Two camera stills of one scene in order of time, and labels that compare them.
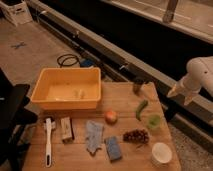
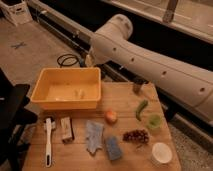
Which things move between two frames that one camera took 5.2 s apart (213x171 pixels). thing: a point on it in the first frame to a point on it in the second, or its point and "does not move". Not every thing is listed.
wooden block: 66,129 does not move
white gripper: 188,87 to 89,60
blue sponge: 114,148 does not move
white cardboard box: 17,11 does not move
